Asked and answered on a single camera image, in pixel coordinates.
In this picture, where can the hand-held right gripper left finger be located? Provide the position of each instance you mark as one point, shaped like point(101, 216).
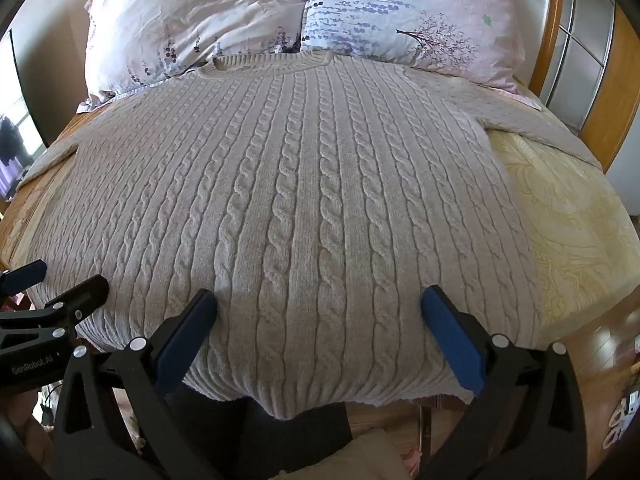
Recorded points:
point(186, 340)

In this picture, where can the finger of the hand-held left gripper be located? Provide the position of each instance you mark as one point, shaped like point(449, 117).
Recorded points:
point(85, 292)
point(25, 275)

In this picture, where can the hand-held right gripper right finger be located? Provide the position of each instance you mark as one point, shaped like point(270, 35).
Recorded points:
point(455, 345)

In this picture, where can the glass window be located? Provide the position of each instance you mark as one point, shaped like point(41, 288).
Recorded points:
point(12, 150)

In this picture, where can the person's legs in dark trousers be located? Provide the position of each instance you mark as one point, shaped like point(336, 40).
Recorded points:
point(300, 435)

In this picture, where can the yellow patterned bed sheet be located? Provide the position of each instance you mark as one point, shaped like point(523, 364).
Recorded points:
point(575, 240)

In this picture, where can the pink white object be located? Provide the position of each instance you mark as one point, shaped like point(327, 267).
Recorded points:
point(620, 420)

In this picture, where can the pink floral pillow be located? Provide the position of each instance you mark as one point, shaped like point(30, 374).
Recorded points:
point(190, 20)

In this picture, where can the wooden headboard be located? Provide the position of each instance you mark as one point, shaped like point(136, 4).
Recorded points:
point(547, 25)

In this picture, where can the blue floral pillow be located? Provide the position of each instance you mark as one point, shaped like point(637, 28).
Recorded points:
point(400, 10)

